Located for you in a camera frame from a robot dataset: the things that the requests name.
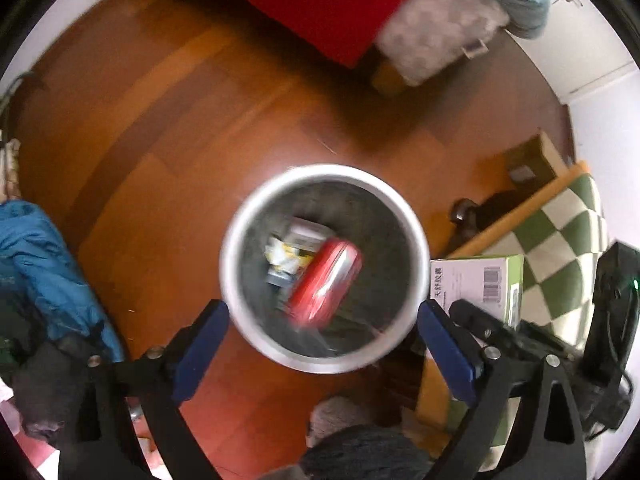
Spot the checkered pink mattress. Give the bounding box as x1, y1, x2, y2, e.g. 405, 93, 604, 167
375, 0, 510, 87

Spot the blue jacket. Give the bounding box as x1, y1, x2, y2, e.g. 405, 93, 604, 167
1, 200, 126, 362

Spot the yellow white wrapper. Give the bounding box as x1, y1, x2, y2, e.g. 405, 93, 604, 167
264, 236, 314, 288

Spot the green white checkered tablecloth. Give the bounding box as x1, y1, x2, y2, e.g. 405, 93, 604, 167
444, 161, 612, 446

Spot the green white medicine box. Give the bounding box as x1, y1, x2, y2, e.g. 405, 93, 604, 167
430, 255, 524, 327

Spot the pink slipper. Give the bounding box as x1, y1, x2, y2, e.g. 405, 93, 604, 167
306, 396, 372, 448

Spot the red soda can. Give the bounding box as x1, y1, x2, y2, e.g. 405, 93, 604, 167
286, 237, 362, 328

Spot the blue red milk carton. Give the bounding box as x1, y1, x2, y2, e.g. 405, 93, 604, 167
282, 217, 335, 254

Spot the flat cardboard box on floor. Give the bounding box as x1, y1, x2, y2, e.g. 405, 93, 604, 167
504, 129, 568, 188

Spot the white round trash bin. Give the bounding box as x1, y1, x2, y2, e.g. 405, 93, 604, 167
219, 164, 430, 375

